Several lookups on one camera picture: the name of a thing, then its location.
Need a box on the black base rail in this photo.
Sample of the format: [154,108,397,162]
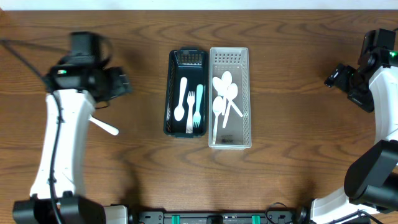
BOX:
[104,205,312,224]

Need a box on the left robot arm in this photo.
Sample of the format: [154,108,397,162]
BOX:
[12,65,131,223]

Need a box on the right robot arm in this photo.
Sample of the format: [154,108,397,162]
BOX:
[295,29,397,223]

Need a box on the clear plastic basket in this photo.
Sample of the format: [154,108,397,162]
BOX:
[208,47,252,150]

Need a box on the mint green plastic fork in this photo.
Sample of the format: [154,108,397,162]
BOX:
[193,84,204,128]

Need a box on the white fork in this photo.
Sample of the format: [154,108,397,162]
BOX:
[89,116,119,136]
[186,91,195,134]

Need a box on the white spoon group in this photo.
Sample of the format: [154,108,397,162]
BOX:
[212,77,243,117]
[223,83,238,128]
[212,96,223,144]

